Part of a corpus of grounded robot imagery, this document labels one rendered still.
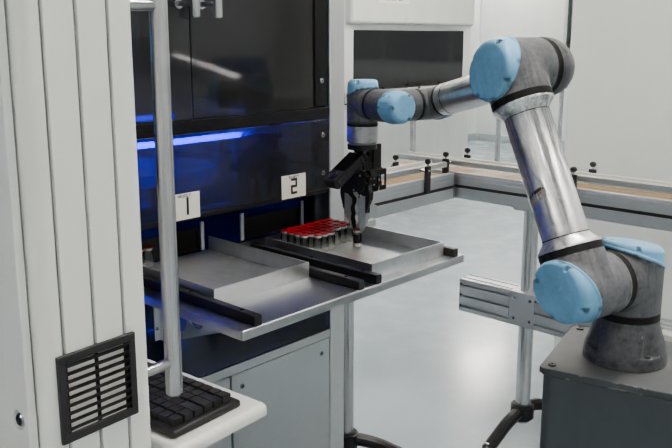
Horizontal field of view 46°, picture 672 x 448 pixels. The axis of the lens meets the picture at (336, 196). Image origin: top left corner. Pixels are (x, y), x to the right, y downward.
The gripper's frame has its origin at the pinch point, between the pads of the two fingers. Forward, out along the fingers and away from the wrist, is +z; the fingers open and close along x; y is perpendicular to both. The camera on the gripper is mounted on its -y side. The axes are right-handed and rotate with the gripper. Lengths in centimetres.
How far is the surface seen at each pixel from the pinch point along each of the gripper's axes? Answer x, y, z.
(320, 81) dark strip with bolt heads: 17.8, 5.9, -34.0
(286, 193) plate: 17.2, -7.0, -6.7
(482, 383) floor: 39, 122, 94
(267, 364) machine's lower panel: 17.2, -14.3, 36.8
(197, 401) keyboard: -31, -72, 11
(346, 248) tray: 1.1, -2.2, 5.6
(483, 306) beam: 18, 87, 47
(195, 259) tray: 19.9, -33.6, 5.6
